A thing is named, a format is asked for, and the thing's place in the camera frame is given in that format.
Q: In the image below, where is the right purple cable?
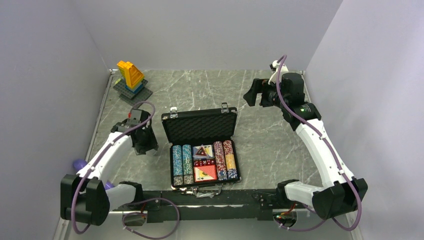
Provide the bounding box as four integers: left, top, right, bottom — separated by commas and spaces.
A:
275, 54, 363, 232

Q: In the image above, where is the black front mounting rail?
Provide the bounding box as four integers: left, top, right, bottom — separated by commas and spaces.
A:
112, 189, 303, 223

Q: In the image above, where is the red die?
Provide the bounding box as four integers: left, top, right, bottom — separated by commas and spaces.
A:
194, 160, 205, 167
203, 159, 216, 166

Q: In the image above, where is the red playing card deck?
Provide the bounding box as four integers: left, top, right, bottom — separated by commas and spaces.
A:
194, 165, 218, 183

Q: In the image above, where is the purple cylinder object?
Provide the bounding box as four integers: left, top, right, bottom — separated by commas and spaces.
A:
72, 158, 88, 172

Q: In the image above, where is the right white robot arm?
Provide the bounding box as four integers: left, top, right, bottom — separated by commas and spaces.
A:
243, 72, 368, 222

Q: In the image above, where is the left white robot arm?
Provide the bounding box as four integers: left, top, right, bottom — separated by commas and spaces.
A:
60, 108, 159, 226

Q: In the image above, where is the grey toy brick baseplate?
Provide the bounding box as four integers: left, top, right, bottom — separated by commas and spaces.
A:
112, 77, 153, 106

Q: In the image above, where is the purple loop cable front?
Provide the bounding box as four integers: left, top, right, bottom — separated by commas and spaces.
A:
121, 198, 181, 240

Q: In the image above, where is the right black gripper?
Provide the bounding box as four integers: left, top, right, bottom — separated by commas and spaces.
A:
243, 77, 289, 110

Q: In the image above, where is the red yellow chip row right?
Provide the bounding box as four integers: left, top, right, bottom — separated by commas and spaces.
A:
223, 140, 238, 179

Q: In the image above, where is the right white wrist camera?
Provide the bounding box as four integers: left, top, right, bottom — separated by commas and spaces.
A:
267, 60, 290, 85

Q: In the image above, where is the blue chip row far left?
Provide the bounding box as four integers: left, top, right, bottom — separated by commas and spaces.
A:
172, 145, 184, 186

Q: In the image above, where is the yellow toy brick tower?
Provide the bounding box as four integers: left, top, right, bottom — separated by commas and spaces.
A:
117, 60, 145, 94

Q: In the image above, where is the black poker chip case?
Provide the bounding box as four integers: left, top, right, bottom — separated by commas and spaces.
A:
160, 102, 241, 191

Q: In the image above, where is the blue playing card deck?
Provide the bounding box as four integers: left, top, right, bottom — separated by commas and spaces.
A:
192, 144, 214, 160

